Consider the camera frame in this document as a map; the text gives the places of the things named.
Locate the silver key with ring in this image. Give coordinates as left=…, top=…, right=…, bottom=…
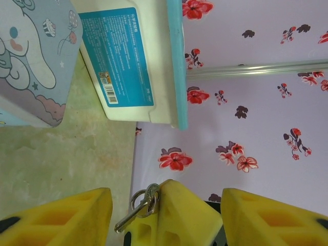
left=114, top=183, right=161, bottom=234

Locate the cartoon dog tin box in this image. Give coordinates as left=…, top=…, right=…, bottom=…
left=0, top=0, right=84, bottom=129

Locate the storage box with blue lid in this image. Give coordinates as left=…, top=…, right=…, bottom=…
left=70, top=0, right=190, bottom=132

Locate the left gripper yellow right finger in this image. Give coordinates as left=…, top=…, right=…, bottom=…
left=221, top=188, right=328, bottom=246

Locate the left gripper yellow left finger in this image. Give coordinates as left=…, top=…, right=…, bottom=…
left=0, top=187, right=113, bottom=246

